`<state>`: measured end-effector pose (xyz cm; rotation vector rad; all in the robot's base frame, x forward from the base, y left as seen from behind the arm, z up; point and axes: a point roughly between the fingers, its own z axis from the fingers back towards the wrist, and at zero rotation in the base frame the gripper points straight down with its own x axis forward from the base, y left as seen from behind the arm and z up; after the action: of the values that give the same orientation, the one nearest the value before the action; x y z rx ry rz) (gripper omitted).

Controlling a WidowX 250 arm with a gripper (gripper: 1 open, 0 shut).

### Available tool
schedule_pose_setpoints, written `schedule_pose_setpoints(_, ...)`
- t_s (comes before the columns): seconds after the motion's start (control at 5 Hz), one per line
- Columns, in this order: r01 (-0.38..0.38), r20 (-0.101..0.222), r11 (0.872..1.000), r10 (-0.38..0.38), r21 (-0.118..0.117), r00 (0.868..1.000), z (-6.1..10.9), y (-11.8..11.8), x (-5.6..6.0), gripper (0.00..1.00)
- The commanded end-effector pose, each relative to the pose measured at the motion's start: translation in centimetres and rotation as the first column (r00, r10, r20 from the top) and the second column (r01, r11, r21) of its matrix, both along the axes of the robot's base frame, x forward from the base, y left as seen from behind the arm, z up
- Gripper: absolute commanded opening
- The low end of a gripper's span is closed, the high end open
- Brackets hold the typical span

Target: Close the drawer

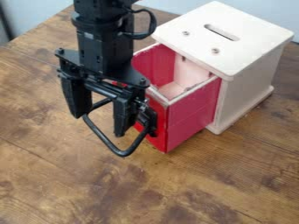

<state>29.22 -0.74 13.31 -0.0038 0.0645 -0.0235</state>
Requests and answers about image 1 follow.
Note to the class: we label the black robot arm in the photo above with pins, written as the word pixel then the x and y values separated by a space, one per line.
pixel 106 17

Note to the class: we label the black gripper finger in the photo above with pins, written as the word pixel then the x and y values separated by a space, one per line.
pixel 124 115

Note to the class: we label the white wooden box cabinet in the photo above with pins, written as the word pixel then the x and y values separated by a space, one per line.
pixel 237 47

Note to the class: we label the red wooden drawer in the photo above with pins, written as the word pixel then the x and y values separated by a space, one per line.
pixel 183 94

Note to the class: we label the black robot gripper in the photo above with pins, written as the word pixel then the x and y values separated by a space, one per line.
pixel 100 68

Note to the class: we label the black metal drawer handle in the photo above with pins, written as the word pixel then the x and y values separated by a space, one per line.
pixel 146 118

